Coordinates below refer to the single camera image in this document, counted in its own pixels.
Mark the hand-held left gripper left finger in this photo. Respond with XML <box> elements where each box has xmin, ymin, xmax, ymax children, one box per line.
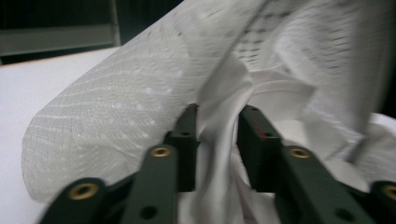
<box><xmin>163</xmin><ymin>103</ymin><xmax>201</xmax><ymax>193</ymax></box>

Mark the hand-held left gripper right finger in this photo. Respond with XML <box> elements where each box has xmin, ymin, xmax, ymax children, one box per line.
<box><xmin>235</xmin><ymin>105</ymin><xmax>285</xmax><ymax>193</ymax></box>

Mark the white mesh laundry bag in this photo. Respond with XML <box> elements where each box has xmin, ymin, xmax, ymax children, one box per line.
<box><xmin>21</xmin><ymin>0</ymin><xmax>396</xmax><ymax>205</ymax></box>

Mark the grey metal stand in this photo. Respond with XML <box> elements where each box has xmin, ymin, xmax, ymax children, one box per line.
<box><xmin>0</xmin><ymin>0</ymin><xmax>122</xmax><ymax>58</ymax></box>

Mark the white cloth garment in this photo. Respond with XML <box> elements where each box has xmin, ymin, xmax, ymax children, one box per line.
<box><xmin>177</xmin><ymin>53</ymin><xmax>396</xmax><ymax>224</ymax></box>

